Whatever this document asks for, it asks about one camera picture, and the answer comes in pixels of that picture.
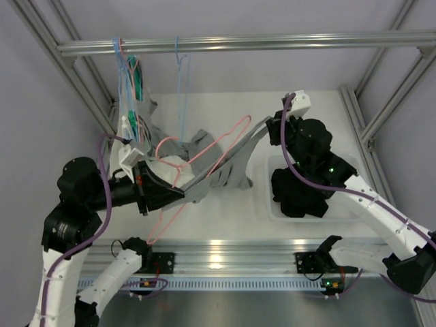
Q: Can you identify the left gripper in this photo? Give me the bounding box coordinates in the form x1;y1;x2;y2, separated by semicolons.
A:
86;159;185;215

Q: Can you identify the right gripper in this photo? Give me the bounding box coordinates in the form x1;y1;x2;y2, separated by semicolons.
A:
266;109;311;170

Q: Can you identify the black tank top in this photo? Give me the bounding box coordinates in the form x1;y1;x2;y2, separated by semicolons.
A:
270;168;329;218

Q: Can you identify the grey garment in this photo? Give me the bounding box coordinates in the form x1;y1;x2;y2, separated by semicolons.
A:
153;117;269;210

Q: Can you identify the light blue wire hanger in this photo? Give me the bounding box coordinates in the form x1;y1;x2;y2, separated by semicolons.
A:
174;36;191;144

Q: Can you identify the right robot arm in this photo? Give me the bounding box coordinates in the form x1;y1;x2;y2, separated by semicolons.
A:
266;116;435;295

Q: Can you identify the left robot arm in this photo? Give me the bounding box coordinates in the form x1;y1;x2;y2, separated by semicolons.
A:
29;157;184;326

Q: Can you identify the white garment pile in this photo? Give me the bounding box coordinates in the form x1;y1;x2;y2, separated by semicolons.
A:
112;120;194;187

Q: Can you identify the white plastic basket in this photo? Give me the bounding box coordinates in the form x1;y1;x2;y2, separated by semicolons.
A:
264;150;357;223

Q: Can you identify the bundle of coloured hangers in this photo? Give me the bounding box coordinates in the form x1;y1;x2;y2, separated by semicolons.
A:
112;38;150;148

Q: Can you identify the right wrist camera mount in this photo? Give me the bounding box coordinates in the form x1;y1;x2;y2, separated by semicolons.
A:
282;89;311;120

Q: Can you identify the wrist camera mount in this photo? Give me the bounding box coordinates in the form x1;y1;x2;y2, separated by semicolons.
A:
118;144;144;182
282;89;311;120

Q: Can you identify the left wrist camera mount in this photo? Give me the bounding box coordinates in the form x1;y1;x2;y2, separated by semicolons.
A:
118;144;144;182

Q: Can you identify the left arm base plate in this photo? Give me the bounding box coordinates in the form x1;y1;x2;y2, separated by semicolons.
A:
138;252;176;276

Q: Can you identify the right aluminium frame post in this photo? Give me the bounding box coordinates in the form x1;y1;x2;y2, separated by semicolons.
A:
339;0;436;151

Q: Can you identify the aluminium frame post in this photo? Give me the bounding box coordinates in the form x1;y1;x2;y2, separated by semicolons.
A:
7;0;116;133
339;0;436;151

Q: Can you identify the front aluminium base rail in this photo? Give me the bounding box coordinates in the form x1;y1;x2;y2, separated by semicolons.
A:
81;238;403;277

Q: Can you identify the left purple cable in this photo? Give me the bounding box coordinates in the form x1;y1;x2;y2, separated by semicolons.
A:
37;133;168;327

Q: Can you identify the purple cable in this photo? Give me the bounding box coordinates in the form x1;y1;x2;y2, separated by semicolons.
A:
279;92;436;304
37;133;168;327

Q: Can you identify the perforated cable duct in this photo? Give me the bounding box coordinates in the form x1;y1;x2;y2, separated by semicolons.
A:
121;277;342;292

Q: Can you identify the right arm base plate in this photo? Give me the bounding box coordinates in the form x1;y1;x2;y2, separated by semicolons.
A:
294;251;337;275

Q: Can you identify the aluminium hanging rail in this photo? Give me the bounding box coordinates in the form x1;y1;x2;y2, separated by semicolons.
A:
56;29;436;57

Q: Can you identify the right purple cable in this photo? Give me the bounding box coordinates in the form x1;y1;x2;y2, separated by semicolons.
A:
279;92;436;304

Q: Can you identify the left aluminium frame post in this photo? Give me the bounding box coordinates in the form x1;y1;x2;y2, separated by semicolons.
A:
7;0;116;133

